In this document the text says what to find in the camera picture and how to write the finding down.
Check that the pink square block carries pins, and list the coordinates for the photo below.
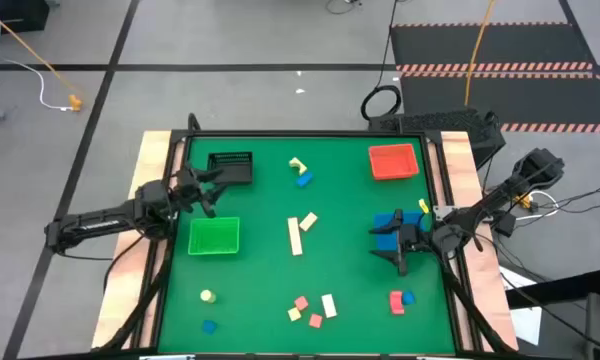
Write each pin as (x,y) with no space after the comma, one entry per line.
(301,303)
(315,320)

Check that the yellow square block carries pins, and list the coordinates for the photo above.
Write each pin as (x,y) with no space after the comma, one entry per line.
(294,314)

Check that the yellow plug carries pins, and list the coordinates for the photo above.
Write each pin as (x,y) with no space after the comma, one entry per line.
(75,103)

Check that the black hazard-striped floor mat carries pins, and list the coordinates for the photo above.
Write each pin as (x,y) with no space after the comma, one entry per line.
(530,47)
(540,100)

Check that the blue cube block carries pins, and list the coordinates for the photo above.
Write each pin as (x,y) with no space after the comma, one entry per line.
(209,327)

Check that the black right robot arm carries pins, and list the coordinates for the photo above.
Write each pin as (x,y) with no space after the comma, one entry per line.
(485,207)

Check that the green plastic basket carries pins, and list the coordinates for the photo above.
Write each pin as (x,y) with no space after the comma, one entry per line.
(215,237)

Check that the black plastic basket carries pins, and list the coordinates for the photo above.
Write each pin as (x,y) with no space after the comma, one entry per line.
(240,172)

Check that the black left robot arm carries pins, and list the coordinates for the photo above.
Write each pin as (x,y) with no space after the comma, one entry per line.
(95,222)

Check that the yellow cylinder block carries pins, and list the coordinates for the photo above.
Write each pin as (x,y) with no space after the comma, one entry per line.
(207,296)

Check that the distant orange block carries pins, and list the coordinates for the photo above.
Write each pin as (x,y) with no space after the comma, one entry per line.
(394,162)

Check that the wooden table side board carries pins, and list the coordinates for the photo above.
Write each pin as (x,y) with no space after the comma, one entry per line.
(145,160)
(460,160)

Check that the red arch block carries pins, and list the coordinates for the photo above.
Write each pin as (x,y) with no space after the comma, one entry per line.
(396,305)

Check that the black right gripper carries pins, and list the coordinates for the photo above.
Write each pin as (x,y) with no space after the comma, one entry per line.
(414,239)

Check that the green table mat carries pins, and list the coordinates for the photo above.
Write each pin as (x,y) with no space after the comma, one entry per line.
(260,280)

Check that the blue cylinder block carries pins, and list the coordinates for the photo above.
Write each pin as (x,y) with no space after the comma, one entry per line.
(409,298)

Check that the yellow arch block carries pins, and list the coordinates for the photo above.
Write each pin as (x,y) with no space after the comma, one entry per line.
(295,162)

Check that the black cabinet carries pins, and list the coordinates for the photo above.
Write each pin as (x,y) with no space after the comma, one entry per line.
(15,15)

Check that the cream rectangular block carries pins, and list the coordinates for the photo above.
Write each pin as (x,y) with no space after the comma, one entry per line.
(329,305)

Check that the yellow tag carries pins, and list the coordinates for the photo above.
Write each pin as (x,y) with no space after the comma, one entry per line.
(423,205)

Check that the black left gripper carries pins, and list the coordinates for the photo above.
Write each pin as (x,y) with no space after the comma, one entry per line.
(186,187)

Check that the long natural wood plank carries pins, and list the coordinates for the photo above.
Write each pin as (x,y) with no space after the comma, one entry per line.
(295,237)

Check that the white paper sheet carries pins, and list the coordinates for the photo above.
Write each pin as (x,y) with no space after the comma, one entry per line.
(527,325)

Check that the short natural wood block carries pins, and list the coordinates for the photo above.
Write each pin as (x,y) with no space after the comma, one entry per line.
(308,221)

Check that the blue plastic basket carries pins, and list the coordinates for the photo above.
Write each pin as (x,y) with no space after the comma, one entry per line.
(381,220)

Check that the blue rectangular block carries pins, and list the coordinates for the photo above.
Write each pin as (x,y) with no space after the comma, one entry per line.
(304,179)

